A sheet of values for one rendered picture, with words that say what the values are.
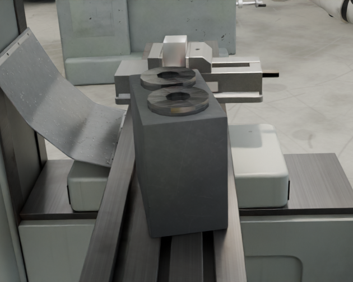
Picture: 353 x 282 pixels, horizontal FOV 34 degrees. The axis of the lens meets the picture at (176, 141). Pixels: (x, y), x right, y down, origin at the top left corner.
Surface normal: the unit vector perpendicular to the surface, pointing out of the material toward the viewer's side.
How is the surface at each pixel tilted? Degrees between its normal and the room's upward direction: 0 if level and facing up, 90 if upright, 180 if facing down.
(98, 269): 0
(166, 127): 90
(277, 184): 90
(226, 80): 90
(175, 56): 90
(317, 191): 0
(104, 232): 0
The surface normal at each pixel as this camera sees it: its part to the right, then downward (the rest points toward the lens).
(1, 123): 1.00, -0.03
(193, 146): 0.16, 0.42
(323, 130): -0.04, -0.90
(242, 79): -0.07, 0.43
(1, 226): 0.73, 0.25
